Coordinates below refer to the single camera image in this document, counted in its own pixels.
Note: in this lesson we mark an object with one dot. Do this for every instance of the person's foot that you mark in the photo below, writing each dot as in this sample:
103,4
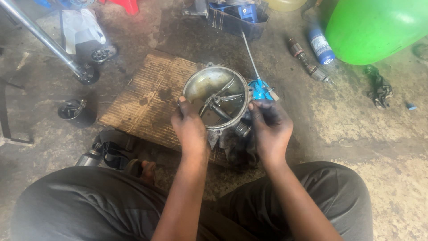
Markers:
144,170

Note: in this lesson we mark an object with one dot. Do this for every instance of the red plastic object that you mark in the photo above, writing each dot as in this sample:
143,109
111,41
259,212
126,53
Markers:
125,5

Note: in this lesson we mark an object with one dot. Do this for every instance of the black round gear part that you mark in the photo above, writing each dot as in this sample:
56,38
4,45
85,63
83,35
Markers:
102,54

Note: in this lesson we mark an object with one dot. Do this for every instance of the green plastic container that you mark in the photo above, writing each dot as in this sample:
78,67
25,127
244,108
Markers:
377,30

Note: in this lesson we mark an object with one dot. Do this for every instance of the black round pole base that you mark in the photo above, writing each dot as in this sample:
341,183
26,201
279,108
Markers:
87,73

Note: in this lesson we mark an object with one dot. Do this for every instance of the black cylindrical motor casing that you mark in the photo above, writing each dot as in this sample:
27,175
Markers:
75,113

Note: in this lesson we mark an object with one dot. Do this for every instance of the chrome metal pole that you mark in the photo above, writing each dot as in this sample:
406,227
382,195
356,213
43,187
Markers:
40,35

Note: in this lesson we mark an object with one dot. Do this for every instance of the dark greasy rag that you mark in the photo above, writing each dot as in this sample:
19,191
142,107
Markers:
239,147

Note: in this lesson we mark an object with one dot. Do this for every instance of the grey starter motor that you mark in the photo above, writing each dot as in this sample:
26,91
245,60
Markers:
89,156

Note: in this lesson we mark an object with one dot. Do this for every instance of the person's left hand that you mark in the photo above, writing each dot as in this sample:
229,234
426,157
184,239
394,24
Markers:
189,129

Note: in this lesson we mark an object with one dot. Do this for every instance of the round metal housing with shaft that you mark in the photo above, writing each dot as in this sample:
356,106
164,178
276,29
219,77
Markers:
215,97

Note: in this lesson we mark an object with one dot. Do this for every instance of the person's grey trousers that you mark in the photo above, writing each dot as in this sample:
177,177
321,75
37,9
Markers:
187,207

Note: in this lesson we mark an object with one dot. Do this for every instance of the brown cardboard sheet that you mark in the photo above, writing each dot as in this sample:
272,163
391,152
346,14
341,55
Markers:
150,100

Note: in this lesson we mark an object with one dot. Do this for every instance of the person's right hand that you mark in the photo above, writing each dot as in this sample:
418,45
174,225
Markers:
271,130

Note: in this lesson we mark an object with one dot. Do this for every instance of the dirty black cloth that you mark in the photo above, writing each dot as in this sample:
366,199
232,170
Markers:
377,87

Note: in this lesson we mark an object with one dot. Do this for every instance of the black metal frame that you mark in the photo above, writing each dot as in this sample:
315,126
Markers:
10,113

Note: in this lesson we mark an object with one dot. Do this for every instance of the starter armature shaft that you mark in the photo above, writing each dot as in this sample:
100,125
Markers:
309,62

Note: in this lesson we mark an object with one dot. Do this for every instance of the white plastic bag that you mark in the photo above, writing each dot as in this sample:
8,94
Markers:
82,30

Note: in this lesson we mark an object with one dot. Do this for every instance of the black tray with blue parts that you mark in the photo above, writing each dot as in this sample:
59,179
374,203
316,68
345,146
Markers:
234,16

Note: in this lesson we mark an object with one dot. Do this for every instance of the yellow plastic container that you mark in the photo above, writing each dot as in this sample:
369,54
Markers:
286,4

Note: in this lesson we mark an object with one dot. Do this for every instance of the small blue cap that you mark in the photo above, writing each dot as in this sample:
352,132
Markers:
411,106

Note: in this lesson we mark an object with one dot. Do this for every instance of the blue spray can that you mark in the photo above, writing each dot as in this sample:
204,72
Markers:
320,45

